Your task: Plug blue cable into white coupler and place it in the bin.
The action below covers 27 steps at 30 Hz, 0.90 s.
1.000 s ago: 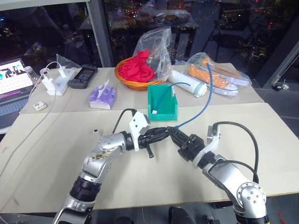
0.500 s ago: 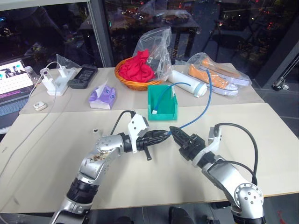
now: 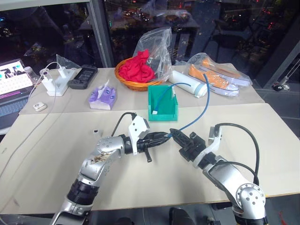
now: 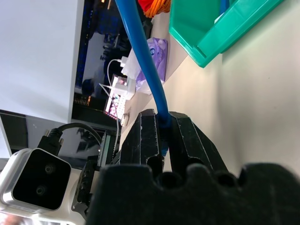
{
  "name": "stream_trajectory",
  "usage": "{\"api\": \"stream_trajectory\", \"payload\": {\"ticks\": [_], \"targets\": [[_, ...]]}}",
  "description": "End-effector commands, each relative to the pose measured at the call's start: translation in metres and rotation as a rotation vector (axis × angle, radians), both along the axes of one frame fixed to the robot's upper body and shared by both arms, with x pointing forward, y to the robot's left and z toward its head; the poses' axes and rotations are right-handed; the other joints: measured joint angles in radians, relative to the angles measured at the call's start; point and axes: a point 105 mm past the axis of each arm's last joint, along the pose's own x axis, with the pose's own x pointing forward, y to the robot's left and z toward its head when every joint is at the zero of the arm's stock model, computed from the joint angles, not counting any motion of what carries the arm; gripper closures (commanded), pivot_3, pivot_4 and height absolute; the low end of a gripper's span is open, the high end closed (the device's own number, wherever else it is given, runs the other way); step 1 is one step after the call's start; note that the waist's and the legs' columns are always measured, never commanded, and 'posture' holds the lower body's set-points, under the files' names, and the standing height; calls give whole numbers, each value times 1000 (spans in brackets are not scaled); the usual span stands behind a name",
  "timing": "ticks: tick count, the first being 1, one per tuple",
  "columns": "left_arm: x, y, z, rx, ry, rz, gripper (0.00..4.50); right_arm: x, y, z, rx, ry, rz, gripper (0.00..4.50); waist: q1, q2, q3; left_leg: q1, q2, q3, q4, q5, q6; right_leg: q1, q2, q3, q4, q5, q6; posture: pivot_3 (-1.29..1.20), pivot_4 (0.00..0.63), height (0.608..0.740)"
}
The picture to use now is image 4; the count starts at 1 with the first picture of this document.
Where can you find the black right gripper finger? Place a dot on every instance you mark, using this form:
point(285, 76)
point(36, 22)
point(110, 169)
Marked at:
point(187, 138)

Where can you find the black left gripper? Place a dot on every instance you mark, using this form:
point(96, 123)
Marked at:
point(87, 180)

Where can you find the white charger plug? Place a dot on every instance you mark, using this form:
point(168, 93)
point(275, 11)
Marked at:
point(123, 62)

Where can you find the green plastic bin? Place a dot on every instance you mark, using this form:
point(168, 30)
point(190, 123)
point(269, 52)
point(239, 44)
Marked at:
point(187, 25)

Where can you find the blue item in bin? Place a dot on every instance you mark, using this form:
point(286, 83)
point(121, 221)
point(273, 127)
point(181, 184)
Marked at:
point(224, 6)

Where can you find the small round white object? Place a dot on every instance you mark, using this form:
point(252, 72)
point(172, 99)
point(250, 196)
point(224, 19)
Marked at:
point(124, 119)

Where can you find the phone with pink picture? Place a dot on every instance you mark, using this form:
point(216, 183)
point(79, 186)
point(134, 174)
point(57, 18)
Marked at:
point(111, 105)

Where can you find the white power strip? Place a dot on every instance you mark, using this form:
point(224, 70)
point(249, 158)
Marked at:
point(122, 93)

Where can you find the white plastic wrapper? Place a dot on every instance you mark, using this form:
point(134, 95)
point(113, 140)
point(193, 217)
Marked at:
point(131, 65)

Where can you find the purple tissue pack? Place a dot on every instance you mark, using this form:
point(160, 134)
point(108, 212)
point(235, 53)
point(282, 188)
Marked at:
point(160, 58)

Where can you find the dark glass cabinet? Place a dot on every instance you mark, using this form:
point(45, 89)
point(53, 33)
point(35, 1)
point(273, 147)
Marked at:
point(105, 35)

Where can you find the red object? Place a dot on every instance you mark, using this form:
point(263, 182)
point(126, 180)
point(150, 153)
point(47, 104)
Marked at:
point(144, 4)

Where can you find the silver depth camera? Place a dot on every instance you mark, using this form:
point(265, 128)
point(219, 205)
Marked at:
point(35, 180)

